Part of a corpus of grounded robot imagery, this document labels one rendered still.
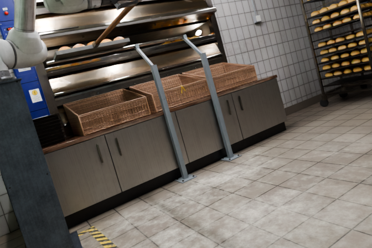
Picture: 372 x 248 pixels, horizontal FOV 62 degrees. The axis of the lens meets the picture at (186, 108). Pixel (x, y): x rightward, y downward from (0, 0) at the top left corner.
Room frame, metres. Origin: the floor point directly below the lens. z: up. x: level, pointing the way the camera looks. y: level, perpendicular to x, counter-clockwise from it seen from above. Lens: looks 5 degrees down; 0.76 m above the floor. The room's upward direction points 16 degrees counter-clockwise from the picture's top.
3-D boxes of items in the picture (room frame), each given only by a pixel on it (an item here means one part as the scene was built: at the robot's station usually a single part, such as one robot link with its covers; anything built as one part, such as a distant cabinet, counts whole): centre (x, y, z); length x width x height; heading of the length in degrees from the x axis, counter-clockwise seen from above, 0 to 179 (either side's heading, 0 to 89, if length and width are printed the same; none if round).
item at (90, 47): (2.46, 0.60, 1.19); 0.55 x 0.36 x 0.03; 118
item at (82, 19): (3.06, 0.26, 1.54); 1.79 x 0.11 x 0.19; 118
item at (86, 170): (2.75, 0.22, 0.29); 2.42 x 0.56 x 0.58; 118
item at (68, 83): (3.06, 0.26, 1.02); 1.79 x 0.11 x 0.19; 118
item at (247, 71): (3.11, -0.41, 0.72); 0.56 x 0.49 x 0.28; 120
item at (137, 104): (2.54, 0.64, 0.72); 0.56 x 0.49 x 0.28; 119
